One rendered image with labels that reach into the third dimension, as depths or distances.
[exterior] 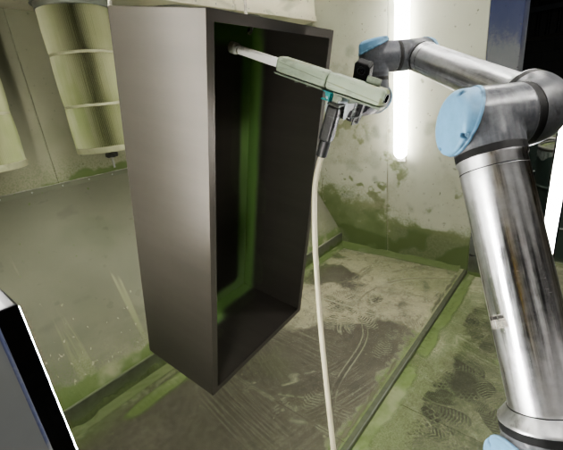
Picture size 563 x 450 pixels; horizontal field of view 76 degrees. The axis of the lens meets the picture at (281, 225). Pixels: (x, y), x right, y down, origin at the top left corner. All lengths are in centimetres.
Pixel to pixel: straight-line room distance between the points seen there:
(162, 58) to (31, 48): 149
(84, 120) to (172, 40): 122
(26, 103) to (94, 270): 95
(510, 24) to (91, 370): 302
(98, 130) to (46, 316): 96
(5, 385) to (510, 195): 71
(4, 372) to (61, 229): 187
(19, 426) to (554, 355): 71
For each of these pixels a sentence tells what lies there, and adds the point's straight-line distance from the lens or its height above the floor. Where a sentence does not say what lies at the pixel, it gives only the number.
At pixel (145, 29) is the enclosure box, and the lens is 105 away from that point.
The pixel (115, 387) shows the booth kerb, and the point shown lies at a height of 12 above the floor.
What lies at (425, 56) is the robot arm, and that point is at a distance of 117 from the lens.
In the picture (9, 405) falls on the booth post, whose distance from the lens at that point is 48.
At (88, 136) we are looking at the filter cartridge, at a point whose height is 135.
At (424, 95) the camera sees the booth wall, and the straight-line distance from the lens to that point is 290.
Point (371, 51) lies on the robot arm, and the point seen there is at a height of 154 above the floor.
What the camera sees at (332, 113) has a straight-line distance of 96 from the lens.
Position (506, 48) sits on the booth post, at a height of 158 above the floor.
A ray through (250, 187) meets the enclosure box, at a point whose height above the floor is 106.
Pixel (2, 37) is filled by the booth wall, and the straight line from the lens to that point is 241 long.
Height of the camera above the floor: 144
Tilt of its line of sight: 20 degrees down
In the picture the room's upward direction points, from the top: 6 degrees counter-clockwise
